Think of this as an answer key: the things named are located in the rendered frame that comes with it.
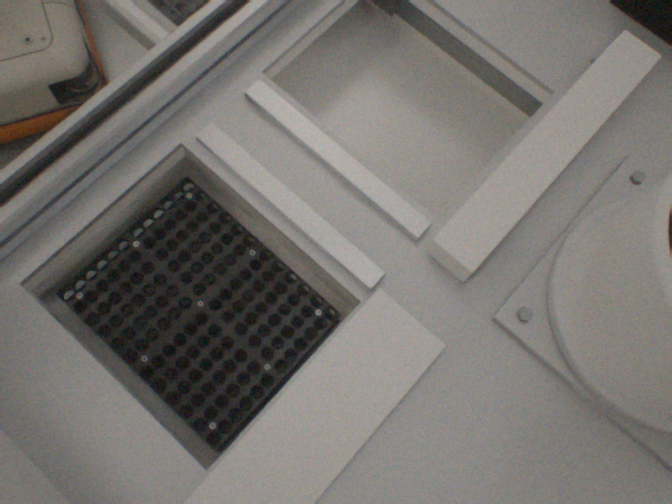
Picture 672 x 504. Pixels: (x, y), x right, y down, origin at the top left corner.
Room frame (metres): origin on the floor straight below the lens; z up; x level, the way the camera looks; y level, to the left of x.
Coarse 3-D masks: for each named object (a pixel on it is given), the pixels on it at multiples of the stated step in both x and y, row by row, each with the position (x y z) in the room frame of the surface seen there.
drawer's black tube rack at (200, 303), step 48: (144, 240) 0.18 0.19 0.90; (192, 240) 0.19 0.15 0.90; (240, 240) 0.20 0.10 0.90; (96, 288) 0.12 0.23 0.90; (144, 288) 0.13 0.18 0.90; (192, 288) 0.14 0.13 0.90; (240, 288) 0.15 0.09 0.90; (288, 288) 0.16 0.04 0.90; (144, 336) 0.08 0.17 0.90; (192, 336) 0.09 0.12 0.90; (240, 336) 0.10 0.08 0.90; (288, 336) 0.11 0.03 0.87; (192, 384) 0.05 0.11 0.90; (240, 384) 0.06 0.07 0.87
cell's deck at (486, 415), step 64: (320, 0) 0.47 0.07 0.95; (448, 0) 0.50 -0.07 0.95; (512, 0) 0.52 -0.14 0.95; (576, 0) 0.54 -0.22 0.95; (256, 64) 0.38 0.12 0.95; (512, 64) 0.44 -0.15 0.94; (576, 64) 0.45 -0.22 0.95; (192, 128) 0.29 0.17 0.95; (256, 128) 0.30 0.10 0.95; (320, 128) 0.32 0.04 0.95; (640, 128) 0.38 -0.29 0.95; (128, 192) 0.21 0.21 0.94; (256, 192) 0.23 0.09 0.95; (320, 192) 0.25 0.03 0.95; (576, 192) 0.30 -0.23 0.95; (64, 256) 0.14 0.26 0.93; (320, 256) 0.18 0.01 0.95; (384, 256) 0.19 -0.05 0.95; (512, 256) 0.22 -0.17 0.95; (0, 320) 0.07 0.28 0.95; (448, 320) 0.14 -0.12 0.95; (0, 384) 0.01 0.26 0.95; (64, 384) 0.02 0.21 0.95; (448, 384) 0.08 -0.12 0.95; (512, 384) 0.09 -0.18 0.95; (64, 448) -0.03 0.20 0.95; (128, 448) -0.02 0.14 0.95; (384, 448) 0.02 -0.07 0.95; (448, 448) 0.03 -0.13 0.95; (512, 448) 0.04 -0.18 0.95; (576, 448) 0.05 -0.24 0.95; (640, 448) 0.06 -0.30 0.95
